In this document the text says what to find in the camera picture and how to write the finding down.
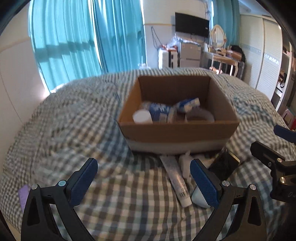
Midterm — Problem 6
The pale blue oval object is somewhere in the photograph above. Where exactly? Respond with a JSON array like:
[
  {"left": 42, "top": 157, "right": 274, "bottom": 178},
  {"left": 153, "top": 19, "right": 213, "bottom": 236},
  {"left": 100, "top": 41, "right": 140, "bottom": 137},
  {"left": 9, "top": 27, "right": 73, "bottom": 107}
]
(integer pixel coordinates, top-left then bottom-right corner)
[{"left": 191, "top": 186, "right": 210, "bottom": 208}]

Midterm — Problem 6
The white tube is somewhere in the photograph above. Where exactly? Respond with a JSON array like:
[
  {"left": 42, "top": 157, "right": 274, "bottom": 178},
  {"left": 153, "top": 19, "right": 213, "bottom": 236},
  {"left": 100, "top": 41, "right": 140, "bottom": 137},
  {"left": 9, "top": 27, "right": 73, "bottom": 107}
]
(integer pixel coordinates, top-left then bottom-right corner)
[{"left": 160, "top": 155, "right": 192, "bottom": 208}]

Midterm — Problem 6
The white plush toy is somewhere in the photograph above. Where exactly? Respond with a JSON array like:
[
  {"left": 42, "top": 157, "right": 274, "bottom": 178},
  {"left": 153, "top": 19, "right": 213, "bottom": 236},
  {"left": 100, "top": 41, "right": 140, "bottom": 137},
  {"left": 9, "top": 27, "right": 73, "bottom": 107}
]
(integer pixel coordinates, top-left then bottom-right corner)
[{"left": 179, "top": 151, "right": 193, "bottom": 179}]

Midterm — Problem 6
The blue Vinda tissue pack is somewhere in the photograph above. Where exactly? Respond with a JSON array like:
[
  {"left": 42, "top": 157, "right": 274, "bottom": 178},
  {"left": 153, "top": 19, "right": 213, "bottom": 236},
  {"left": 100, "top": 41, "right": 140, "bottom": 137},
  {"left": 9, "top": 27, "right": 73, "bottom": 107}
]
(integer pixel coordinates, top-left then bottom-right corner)
[{"left": 176, "top": 98, "right": 200, "bottom": 113}]

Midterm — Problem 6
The white plastic bottle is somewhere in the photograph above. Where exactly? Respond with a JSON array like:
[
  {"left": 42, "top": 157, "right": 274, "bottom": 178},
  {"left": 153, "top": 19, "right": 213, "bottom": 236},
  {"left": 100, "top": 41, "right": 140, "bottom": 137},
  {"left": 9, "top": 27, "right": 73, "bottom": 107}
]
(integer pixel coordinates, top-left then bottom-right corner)
[{"left": 132, "top": 109, "right": 153, "bottom": 124}]

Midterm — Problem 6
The black flat object on bed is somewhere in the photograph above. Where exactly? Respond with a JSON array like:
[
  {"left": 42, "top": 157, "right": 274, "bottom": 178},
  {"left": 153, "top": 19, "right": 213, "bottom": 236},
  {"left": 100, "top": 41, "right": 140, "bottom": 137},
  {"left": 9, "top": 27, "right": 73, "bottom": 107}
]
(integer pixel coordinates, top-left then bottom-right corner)
[{"left": 208, "top": 150, "right": 240, "bottom": 181}]

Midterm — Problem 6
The white louvered wardrobe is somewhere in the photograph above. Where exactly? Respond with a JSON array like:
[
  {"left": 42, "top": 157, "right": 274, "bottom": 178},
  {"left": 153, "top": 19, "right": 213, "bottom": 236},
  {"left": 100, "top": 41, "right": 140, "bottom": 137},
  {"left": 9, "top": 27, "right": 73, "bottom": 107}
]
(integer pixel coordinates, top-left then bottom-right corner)
[{"left": 239, "top": 15, "right": 282, "bottom": 99}]

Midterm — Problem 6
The round tape roll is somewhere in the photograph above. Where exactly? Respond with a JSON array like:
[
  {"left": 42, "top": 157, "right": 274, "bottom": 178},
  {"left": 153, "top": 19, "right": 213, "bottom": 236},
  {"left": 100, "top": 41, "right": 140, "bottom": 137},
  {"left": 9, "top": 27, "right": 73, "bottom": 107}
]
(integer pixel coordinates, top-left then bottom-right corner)
[{"left": 186, "top": 107, "right": 215, "bottom": 123}]

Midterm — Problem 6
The wooden chair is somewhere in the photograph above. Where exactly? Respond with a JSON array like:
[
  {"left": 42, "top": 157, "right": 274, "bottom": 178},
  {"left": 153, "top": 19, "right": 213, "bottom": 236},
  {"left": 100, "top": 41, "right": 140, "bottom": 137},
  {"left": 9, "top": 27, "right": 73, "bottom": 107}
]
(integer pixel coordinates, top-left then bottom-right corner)
[{"left": 211, "top": 53, "right": 239, "bottom": 77}]

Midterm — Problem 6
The grey checked bed quilt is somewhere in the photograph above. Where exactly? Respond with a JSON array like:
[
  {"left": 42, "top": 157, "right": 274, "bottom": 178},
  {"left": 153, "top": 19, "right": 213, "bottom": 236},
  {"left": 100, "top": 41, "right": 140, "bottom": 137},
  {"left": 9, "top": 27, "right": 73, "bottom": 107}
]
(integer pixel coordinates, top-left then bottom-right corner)
[{"left": 1, "top": 68, "right": 295, "bottom": 240}]

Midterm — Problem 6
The brown cardboard box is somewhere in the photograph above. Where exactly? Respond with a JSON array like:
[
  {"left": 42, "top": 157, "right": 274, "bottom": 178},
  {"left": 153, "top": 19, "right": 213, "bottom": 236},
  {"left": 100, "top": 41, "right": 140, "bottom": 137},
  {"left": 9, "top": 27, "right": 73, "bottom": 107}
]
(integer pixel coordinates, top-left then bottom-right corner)
[{"left": 117, "top": 75, "right": 239, "bottom": 155}]

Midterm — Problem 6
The oval vanity mirror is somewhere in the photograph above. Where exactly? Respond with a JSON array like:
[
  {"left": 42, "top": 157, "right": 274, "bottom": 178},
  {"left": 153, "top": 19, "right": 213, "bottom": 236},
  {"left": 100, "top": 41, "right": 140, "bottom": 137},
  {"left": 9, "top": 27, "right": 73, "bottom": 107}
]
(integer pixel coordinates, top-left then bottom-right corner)
[{"left": 210, "top": 25, "right": 227, "bottom": 49}]

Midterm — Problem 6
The small silver refrigerator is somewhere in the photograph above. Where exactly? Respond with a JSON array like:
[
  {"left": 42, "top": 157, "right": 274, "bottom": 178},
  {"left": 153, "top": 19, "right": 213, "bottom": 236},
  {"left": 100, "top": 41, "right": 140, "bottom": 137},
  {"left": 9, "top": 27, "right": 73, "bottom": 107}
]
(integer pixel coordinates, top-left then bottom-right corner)
[{"left": 178, "top": 43, "right": 201, "bottom": 68}]

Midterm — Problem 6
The teal right curtain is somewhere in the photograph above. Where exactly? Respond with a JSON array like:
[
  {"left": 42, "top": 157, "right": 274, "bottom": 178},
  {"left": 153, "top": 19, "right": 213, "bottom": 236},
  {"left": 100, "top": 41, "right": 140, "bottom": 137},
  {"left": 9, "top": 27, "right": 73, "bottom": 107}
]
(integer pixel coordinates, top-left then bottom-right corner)
[{"left": 213, "top": 0, "right": 240, "bottom": 46}]

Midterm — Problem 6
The water bottle blue label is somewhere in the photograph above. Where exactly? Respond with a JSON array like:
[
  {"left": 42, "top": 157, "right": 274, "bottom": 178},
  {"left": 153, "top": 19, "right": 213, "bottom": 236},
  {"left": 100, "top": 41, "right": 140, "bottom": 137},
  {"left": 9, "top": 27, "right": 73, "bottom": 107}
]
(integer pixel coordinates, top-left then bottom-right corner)
[{"left": 140, "top": 101, "right": 177, "bottom": 123}]

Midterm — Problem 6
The white suitcase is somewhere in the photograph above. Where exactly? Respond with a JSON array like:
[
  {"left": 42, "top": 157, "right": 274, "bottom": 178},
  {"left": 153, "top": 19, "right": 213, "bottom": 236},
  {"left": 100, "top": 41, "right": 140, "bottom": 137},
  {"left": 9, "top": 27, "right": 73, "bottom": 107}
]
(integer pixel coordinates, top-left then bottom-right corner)
[{"left": 158, "top": 49, "right": 178, "bottom": 69}]

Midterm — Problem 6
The teal window curtain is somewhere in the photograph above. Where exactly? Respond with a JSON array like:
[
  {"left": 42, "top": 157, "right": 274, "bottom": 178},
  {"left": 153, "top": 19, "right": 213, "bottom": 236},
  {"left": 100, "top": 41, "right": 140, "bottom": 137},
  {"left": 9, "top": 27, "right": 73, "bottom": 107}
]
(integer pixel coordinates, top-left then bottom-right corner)
[{"left": 29, "top": 1, "right": 146, "bottom": 91}]

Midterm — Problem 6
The black wall television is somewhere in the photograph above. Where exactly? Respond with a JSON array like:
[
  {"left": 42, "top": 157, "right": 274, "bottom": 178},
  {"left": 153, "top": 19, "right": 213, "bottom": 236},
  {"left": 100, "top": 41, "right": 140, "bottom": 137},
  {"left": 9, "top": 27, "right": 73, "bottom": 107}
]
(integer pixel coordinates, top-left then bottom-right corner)
[{"left": 175, "top": 13, "right": 210, "bottom": 38}]

